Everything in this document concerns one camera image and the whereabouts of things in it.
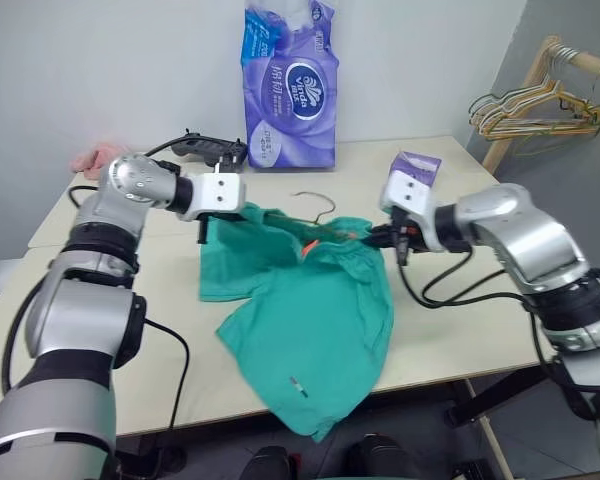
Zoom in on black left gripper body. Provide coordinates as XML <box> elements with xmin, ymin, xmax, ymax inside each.
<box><xmin>197</xmin><ymin>212</ymin><xmax>217</xmax><ymax>246</ymax></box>

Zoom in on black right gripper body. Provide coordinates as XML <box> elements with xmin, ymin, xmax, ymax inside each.
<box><xmin>388</xmin><ymin>206</ymin><xmax>426</xmax><ymax>266</ymax></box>

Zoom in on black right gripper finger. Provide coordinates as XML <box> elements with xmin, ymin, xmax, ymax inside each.
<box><xmin>362</xmin><ymin>224</ymin><xmax>397</xmax><ymax>248</ymax></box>

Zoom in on dark wire hanger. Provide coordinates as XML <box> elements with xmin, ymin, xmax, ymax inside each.
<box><xmin>264</xmin><ymin>191</ymin><xmax>376</xmax><ymax>244</ymax></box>

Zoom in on green shorts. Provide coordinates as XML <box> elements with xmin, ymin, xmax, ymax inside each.
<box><xmin>198</xmin><ymin>201</ymin><xmax>396</xmax><ymax>444</ymax></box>

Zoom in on small purple tissue pack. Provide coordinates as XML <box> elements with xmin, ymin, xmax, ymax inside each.
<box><xmin>387</xmin><ymin>149</ymin><xmax>444</xmax><ymax>194</ymax></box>

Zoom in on black handheld controller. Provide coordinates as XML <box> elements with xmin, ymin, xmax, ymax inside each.
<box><xmin>172</xmin><ymin>128</ymin><xmax>250</xmax><ymax>169</ymax></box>

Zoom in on large purple tissue pack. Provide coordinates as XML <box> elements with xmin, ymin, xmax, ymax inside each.
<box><xmin>239</xmin><ymin>0</ymin><xmax>341</xmax><ymax>171</ymax></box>

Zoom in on bunch of hangers on rack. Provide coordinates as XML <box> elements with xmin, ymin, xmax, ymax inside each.
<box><xmin>481</xmin><ymin>34</ymin><xmax>600</xmax><ymax>176</ymax></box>

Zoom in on pink plush cloth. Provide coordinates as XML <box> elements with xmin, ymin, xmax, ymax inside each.
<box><xmin>69</xmin><ymin>141</ymin><xmax>131</xmax><ymax>179</ymax></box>

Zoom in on black table support bar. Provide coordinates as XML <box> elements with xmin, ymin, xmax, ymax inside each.
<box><xmin>117</xmin><ymin>434</ymin><xmax>186</xmax><ymax>470</ymax></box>
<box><xmin>447</xmin><ymin>367</ymin><xmax>561</xmax><ymax>429</ymax></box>

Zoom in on beige wooden leg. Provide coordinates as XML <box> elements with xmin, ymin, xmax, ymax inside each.
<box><xmin>463</xmin><ymin>378</ymin><xmax>516</xmax><ymax>480</ymax></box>

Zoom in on dark rounded shape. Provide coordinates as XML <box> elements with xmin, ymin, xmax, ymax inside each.
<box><xmin>344</xmin><ymin>434</ymin><xmax>416</xmax><ymax>480</ymax></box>
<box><xmin>242</xmin><ymin>446</ymin><xmax>294</xmax><ymax>480</ymax></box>

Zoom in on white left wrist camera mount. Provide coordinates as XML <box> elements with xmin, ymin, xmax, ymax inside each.
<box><xmin>177</xmin><ymin>171</ymin><xmax>247</xmax><ymax>221</ymax></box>

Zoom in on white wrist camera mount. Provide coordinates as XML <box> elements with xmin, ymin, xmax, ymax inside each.
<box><xmin>378</xmin><ymin>169</ymin><xmax>445</xmax><ymax>252</ymax></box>
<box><xmin>177</xmin><ymin>171</ymin><xmax>247</xmax><ymax>221</ymax></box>

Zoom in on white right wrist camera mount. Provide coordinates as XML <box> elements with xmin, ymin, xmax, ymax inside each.
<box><xmin>378</xmin><ymin>169</ymin><xmax>445</xmax><ymax>252</ymax></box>

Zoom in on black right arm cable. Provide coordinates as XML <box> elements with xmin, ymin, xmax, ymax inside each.
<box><xmin>398</xmin><ymin>247</ymin><xmax>600</xmax><ymax>424</ymax></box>

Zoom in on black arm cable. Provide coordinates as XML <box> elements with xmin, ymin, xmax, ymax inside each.
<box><xmin>2</xmin><ymin>135</ymin><xmax>245</xmax><ymax>432</ymax></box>
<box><xmin>398</xmin><ymin>247</ymin><xmax>600</xmax><ymax>424</ymax></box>

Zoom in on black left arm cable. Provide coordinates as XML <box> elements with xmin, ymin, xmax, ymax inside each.
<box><xmin>2</xmin><ymin>135</ymin><xmax>245</xmax><ymax>432</ymax></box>

